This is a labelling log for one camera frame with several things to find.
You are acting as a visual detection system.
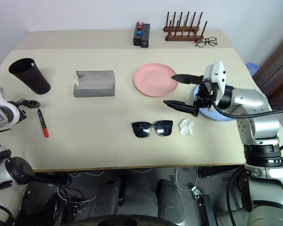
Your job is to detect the black plastic cup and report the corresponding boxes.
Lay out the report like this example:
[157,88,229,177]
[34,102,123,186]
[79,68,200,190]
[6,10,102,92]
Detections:
[8,57,52,96]

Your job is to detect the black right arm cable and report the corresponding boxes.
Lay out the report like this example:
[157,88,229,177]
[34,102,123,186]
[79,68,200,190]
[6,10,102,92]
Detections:
[209,89,283,119]

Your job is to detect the pink plate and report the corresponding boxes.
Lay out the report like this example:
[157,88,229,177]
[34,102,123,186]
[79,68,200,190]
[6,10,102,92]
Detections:
[133,63,179,98]

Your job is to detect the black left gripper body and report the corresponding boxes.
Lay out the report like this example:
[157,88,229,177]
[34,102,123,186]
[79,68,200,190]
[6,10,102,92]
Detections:
[15,105,28,123]

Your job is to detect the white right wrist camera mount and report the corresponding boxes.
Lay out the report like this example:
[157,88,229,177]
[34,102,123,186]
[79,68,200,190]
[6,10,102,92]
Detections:
[203,60,227,112]

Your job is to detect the light blue plate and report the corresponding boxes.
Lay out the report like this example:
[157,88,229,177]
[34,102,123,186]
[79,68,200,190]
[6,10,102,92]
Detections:
[192,84,237,122]

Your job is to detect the dark rounded shape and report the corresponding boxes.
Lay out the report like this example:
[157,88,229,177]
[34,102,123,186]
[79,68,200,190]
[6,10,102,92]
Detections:
[156,178,183,222]
[93,178,124,218]

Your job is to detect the grey felt glasses case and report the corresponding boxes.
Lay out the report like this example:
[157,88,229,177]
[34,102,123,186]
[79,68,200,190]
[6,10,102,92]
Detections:
[73,69,116,98]

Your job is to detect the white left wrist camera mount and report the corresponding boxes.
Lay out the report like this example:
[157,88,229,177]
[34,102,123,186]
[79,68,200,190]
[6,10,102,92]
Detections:
[0,83,21,129]

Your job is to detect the black sunglasses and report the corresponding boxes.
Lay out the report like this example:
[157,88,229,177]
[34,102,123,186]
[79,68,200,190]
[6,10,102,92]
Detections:
[132,120,175,138]

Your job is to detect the blue water bottle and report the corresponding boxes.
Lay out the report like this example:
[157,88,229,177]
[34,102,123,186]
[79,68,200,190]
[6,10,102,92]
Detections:
[245,62,259,76]

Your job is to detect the brown wooden peg rack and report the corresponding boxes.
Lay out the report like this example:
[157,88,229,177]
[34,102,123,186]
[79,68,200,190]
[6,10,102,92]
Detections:
[163,11,208,42]

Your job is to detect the white floor cable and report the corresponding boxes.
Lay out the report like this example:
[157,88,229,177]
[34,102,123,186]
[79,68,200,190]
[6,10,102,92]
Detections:
[174,166,198,192]

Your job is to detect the black marker with red cap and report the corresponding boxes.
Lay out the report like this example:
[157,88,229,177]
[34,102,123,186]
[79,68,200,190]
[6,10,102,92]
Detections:
[37,108,50,138]

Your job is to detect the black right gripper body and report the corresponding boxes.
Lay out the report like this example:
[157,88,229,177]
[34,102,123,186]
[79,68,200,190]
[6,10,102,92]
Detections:
[192,74,219,117]

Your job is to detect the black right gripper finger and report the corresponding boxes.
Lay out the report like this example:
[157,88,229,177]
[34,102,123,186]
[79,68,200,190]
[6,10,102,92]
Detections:
[163,100,197,116]
[171,73,204,85]

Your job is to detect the plain black box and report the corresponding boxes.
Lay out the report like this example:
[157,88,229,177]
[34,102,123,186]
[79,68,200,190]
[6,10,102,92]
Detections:
[140,23,152,49]

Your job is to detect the black clamp device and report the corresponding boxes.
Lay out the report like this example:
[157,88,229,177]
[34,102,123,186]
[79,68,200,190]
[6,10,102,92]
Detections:
[190,186,218,226]

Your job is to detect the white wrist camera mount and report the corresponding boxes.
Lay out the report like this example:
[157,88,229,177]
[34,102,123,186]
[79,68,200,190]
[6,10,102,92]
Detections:
[203,60,227,112]
[0,83,21,129]

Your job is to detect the black-framed clear eyeglasses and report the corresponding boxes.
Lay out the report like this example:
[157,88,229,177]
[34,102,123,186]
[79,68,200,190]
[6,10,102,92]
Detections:
[194,36,219,48]

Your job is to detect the brown wooden door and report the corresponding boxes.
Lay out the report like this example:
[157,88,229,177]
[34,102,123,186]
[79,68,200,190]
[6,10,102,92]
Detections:
[258,30,283,101]

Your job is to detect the black round base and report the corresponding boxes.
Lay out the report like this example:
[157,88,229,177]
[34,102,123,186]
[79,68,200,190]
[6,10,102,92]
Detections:
[72,212,179,226]

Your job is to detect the crumpled white tissue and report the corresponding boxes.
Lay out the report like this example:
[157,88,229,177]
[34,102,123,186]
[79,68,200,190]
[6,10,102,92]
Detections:
[179,118,195,137]

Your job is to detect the black box with coloured buttons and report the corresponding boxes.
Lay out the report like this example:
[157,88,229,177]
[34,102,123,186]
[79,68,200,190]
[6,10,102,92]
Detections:
[133,22,145,47]

